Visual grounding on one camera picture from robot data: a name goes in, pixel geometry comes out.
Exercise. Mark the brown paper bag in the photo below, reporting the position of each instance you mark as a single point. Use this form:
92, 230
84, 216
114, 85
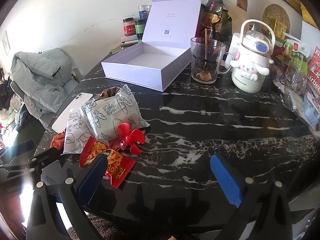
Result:
238, 16

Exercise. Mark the white cinnamoroll kettle bottle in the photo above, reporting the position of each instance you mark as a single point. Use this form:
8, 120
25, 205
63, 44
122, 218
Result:
249, 57

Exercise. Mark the brown green snack bag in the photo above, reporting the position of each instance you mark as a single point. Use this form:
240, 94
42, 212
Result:
109, 92

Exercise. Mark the grey puffer jacket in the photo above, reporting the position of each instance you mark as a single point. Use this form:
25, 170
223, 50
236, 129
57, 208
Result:
43, 81

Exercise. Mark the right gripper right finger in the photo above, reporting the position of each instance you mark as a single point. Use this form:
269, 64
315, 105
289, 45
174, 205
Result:
274, 218

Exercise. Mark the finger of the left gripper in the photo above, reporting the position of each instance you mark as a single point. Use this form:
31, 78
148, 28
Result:
33, 165
9, 153

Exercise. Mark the round woven trivet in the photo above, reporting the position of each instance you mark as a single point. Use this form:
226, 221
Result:
276, 12

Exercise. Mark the red gold candy packet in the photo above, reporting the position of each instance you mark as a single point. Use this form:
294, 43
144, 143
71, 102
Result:
118, 165

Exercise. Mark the blue label jar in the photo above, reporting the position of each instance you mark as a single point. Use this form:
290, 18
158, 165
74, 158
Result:
144, 11

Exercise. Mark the white smartphone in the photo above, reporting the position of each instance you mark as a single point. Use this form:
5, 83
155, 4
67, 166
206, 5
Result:
60, 122

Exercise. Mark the glass mug with spoon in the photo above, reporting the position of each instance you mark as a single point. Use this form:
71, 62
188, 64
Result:
206, 57

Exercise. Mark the lavender open gift box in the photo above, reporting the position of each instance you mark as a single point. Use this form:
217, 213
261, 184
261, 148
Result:
164, 50

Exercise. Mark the green black jar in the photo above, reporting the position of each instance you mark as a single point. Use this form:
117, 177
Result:
139, 27

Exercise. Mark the white printed bread packet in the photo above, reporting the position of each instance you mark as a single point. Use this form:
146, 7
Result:
105, 115

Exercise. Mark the red plastic propeller fan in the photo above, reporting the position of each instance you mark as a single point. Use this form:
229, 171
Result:
130, 138

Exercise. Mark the red label jar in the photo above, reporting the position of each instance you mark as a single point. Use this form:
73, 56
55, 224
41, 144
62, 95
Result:
129, 26

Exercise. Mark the small red snack packet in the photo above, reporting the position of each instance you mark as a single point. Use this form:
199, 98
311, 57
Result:
58, 141

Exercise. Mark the black gold oatmeal bag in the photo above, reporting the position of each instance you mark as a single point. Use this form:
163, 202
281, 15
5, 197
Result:
211, 19

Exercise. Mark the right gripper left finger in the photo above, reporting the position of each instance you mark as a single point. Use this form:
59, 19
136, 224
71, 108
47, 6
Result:
78, 192

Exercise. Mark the red barbecue sign bag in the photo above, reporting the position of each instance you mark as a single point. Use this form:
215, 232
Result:
314, 71

